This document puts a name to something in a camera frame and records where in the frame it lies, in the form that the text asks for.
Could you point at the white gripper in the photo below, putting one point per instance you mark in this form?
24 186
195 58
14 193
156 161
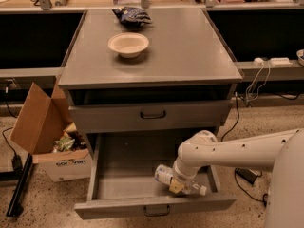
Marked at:
180 174

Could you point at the clear plastic water bottle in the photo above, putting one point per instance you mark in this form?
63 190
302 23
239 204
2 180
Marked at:
164 175

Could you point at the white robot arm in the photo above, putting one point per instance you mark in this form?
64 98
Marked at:
280 153

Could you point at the open middle grey drawer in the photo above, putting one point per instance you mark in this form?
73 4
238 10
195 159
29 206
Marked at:
122 182

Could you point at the upper grey drawer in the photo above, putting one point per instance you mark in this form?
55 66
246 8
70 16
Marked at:
151 116

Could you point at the grey drawer cabinet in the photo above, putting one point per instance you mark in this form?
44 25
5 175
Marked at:
184 62

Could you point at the black power adapter right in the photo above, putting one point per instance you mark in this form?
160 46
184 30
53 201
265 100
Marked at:
247 175

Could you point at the black power adapter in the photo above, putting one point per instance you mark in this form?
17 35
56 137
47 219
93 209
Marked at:
17 163
247 175

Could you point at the green snack wrapper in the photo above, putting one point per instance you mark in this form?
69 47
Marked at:
64 144

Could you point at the open cardboard box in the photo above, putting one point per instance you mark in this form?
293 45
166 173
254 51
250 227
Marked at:
42 123

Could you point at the white charger plug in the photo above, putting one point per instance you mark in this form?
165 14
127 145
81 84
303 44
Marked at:
258 61

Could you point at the white power strip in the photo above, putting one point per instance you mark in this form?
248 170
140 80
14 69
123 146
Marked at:
280 62

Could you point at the black power adapter left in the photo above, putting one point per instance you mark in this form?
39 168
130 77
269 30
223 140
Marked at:
17 163

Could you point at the black table leg left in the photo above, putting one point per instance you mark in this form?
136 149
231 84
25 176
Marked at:
15 209

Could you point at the blue chip bag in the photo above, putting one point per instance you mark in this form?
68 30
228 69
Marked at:
132 16

